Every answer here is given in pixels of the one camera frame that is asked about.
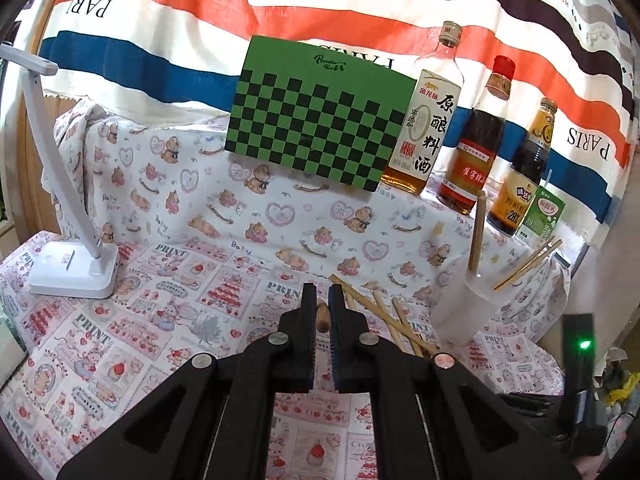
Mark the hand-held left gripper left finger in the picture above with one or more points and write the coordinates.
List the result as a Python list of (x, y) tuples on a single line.
[(300, 345)]

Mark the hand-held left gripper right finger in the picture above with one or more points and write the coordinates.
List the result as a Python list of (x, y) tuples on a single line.
[(342, 355)]

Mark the translucent plastic cup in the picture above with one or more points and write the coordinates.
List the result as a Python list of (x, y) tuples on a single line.
[(470, 310)]

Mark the green milk carton with straw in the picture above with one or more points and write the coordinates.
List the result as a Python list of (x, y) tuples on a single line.
[(542, 217)]

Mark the pink print tablecloth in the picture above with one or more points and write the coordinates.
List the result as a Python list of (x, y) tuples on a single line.
[(125, 340)]

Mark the bear print cloth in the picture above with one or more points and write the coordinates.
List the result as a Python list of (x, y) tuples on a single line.
[(200, 195)]

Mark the dark soy sauce bottle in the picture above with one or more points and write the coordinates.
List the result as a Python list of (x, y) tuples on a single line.
[(522, 180)]

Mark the green black checkerboard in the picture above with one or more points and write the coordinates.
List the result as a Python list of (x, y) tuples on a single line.
[(320, 115)]

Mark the white desk lamp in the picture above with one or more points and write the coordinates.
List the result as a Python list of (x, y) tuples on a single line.
[(75, 270)]

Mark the clear cooking wine bottle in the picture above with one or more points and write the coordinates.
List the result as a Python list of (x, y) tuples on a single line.
[(425, 130)]

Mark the red cap vinegar bottle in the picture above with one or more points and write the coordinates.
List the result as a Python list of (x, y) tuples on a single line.
[(475, 155)]

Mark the striped hanging cloth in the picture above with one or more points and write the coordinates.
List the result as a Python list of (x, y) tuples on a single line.
[(175, 25)]

